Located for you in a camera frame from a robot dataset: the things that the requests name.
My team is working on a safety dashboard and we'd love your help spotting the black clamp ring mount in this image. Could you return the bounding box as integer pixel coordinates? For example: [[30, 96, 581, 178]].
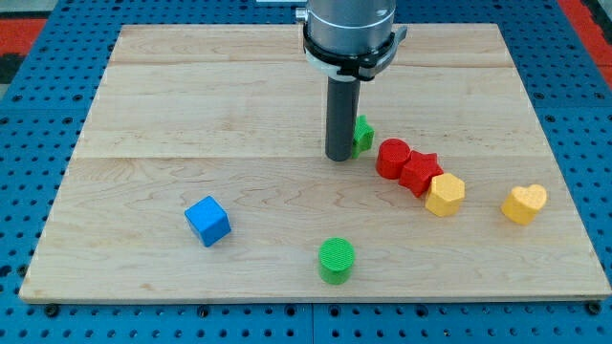
[[302, 25, 407, 81]]

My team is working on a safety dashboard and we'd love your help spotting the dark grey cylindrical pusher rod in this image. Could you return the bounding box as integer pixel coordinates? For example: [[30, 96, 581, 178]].
[[325, 78, 361, 161]]

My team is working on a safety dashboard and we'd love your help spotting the green star block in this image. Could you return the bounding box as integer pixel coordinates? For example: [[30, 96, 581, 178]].
[[351, 115, 375, 159]]

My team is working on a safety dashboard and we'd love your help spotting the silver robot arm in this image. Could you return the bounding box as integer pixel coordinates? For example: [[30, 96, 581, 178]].
[[295, 0, 407, 161]]

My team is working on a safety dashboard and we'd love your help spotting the red star block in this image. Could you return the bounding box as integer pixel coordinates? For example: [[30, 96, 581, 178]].
[[399, 150, 444, 198]]

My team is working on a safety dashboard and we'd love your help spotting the light wooden board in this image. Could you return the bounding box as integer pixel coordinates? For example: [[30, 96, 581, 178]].
[[19, 24, 611, 304]]

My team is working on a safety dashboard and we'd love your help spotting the red cylinder block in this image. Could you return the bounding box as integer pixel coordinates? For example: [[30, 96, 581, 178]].
[[376, 138, 410, 180]]

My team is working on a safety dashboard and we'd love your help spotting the yellow hexagon block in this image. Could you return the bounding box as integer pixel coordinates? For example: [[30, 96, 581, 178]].
[[425, 173, 466, 217]]

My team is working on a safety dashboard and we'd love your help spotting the green cylinder block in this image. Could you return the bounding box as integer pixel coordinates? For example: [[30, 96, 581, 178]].
[[318, 237, 355, 285]]

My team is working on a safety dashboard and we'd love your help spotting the blue cube block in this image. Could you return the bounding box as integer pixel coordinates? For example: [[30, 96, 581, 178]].
[[184, 196, 231, 247]]

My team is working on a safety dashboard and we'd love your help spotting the yellow heart block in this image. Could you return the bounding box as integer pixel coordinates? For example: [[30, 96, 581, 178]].
[[500, 184, 548, 226]]

